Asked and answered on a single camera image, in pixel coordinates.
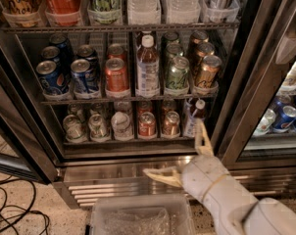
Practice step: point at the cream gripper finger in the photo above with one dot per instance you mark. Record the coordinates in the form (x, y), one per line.
(203, 144)
(168, 175)

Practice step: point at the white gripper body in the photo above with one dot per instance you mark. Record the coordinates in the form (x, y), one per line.
(201, 176)

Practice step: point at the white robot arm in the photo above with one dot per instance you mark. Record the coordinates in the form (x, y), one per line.
(234, 209)

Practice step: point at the bottom tea bottle white cap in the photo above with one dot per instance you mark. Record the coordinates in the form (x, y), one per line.
(193, 108)

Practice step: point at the bottom clear water bottle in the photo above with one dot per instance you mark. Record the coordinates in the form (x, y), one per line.
(122, 126)

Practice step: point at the clear water bottle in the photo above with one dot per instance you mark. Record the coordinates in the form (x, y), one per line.
(143, 11)
(122, 126)
(182, 11)

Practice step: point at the white can right fridge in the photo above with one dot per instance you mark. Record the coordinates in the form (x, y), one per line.
(265, 123)

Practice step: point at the blue Pepsi can right fridge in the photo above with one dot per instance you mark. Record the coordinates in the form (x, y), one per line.
(285, 117)

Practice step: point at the stainless steel display fridge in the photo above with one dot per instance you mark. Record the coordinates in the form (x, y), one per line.
(257, 51)

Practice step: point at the clear water bottle right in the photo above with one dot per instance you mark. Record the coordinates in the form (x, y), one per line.
(182, 11)

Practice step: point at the open fridge glass door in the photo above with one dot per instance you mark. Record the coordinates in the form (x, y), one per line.
(20, 132)

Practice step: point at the clear water bottle left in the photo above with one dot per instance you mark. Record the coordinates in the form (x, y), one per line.
(143, 11)

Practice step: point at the green LaCroix can top shelf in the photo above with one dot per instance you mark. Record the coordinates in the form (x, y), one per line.
(106, 11)

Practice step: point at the yellow LaCroix can top shelf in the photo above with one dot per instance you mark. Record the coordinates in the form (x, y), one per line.
(22, 13)

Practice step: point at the bottom front bronze can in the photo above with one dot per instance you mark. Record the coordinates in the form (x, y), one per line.
(170, 128)

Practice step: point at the clear plastic bin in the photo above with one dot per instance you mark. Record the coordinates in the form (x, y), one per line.
(168, 214)

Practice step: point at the bottom front red can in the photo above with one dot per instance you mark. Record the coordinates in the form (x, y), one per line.
(147, 125)

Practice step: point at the front gold LaCroix can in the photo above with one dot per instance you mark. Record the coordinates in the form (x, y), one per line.
(207, 73)

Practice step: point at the gold lacroix can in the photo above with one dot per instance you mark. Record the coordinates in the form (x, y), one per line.
(196, 37)
(200, 51)
(207, 73)

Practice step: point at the front green LaCroix can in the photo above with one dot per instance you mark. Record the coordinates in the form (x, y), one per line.
(176, 82)

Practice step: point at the middle gold LaCroix can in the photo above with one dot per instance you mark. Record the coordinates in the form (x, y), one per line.
(200, 51)

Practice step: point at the middle green LaCroix can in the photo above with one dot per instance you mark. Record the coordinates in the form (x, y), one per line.
(172, 50)

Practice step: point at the bottom front silver can left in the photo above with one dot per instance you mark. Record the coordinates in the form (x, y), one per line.
(75, 131)

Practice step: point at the rear gold LaCroix can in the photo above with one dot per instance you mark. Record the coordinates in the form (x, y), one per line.
(196, 37)

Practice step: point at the front orange soda can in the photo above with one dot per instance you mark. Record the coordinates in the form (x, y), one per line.
(117, 82)

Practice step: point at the orange soda can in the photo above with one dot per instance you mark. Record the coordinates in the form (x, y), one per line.
(116, 50)
(117, 82)

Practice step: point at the rear green LaCroix can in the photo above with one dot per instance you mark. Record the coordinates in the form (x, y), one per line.
(169, 37)

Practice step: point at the rear orange soda can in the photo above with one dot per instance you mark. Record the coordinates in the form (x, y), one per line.
(116, 50)

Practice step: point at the front blue Pepsi can right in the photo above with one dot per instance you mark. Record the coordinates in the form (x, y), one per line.
(85, 79)

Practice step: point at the blue pepsi can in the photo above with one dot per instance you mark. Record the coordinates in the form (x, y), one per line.
(53, 82)
(88, 53)
(85, 79)
(62, 42)
(51, 53)

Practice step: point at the rear blue Pepsi can right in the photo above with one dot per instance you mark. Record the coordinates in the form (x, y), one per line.
(88, 53)

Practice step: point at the front blue Pepsi can left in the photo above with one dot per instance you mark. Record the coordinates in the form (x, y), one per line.
(53, 82)

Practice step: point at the middle blue Pepsi can left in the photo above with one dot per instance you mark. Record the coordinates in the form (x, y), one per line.
(51, 53)

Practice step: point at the rear blue Pepsi can left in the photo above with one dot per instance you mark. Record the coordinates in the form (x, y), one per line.
(62, 42)

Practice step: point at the red Coca-Cola can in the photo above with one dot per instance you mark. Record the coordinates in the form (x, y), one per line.
(63, 12)

